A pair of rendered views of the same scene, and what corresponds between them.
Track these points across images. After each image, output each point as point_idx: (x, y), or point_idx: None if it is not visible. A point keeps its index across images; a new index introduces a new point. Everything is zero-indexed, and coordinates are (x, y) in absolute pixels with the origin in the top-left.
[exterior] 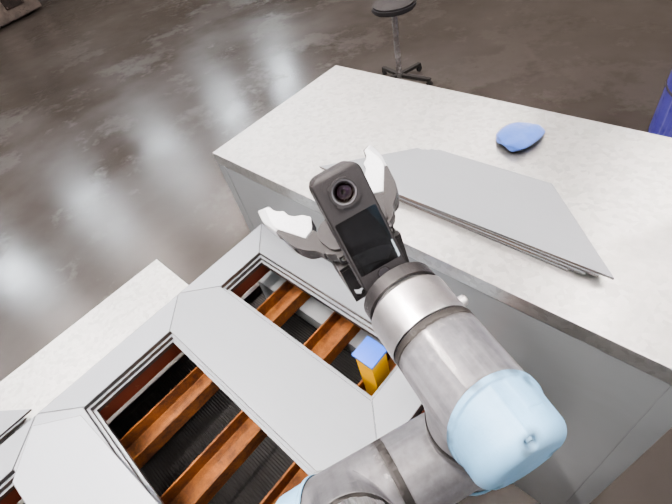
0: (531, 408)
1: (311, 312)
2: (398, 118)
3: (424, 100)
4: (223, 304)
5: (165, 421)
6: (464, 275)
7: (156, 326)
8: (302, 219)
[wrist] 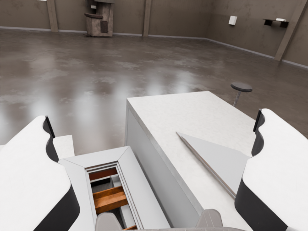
0: None
1: (125, 213)
2: (233, 129)
3: (251, 127)
4: (77, 179)
5: None
6: None
7: None
8: (50, 178)
